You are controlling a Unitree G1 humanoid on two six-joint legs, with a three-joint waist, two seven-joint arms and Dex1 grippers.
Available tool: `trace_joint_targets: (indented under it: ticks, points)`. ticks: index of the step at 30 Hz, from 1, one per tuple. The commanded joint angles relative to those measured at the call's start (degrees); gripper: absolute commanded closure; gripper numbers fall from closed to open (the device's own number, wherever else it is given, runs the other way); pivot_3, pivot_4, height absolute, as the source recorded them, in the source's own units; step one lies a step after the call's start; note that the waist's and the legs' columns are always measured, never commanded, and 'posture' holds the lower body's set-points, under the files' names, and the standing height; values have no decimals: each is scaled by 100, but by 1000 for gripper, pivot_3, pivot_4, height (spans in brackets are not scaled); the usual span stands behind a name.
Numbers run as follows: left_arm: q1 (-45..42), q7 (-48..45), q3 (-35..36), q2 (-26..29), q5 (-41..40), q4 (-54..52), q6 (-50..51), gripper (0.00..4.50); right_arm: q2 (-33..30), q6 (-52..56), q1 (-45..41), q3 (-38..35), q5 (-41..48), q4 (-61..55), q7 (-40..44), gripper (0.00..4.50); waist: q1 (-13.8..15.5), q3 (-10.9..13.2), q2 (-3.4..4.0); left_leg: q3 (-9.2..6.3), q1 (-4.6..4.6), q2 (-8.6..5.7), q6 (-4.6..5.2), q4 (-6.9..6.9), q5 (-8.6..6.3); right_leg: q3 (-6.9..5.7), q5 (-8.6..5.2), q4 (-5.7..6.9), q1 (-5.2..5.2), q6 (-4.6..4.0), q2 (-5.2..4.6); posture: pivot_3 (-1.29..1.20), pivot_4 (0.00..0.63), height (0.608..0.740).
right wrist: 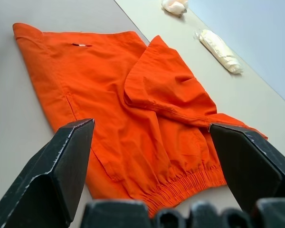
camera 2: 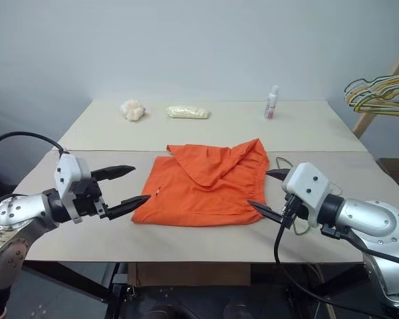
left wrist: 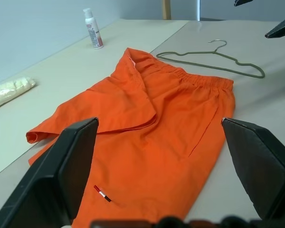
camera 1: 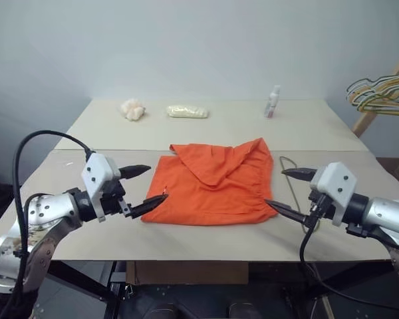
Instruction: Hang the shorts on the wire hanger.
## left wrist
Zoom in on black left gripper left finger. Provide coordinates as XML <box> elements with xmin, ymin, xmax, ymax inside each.
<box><xmin>0</xmin><ymin>117</ymin><xmax>99</xmax><ymax>228</ymax></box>

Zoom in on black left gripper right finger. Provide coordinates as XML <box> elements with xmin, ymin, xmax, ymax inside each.
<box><xmin>221</xmin><ymin>117</ymin><xmax>285</xmax><ymax>220</ymax></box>

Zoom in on olive green wire hanger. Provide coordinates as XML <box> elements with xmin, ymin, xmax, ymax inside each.
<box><xmin>156</xmin><ymin>39</ymin><xmax>266</xmax><ymax>78</ymax></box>

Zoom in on orange shorts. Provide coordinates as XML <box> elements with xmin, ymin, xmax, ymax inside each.
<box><xmin>25</xmin><ymin>47</ymin><xmax>236</xmax><ymax>228</ymax></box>

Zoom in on cream folded cloth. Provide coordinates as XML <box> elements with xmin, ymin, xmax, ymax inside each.
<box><xmin>0</xmin><ymin>76</ymin><xmax>37</xmax><ymax>112</ymax></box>

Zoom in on white spray bottle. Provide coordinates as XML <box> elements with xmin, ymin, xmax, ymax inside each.
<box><xmin>82</xmin><ymin>8</ymin><xmax>105</xmax><ymax>50</ymax></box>

